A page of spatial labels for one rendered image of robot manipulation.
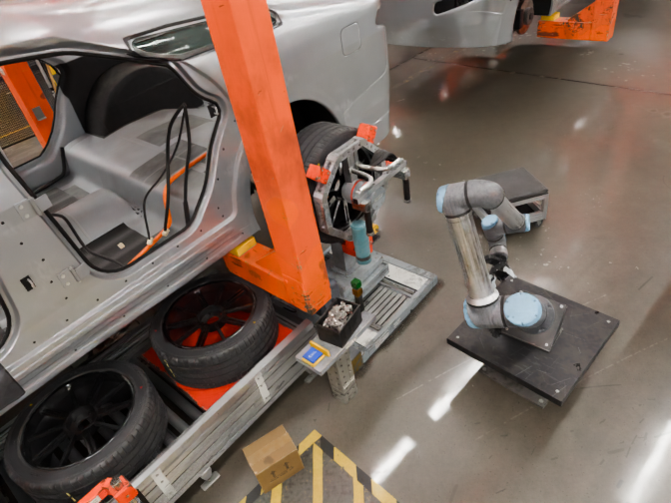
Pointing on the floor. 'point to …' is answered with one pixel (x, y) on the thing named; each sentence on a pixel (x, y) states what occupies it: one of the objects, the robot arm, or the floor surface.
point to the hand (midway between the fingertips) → (499, 283)
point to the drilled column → (342, 378)
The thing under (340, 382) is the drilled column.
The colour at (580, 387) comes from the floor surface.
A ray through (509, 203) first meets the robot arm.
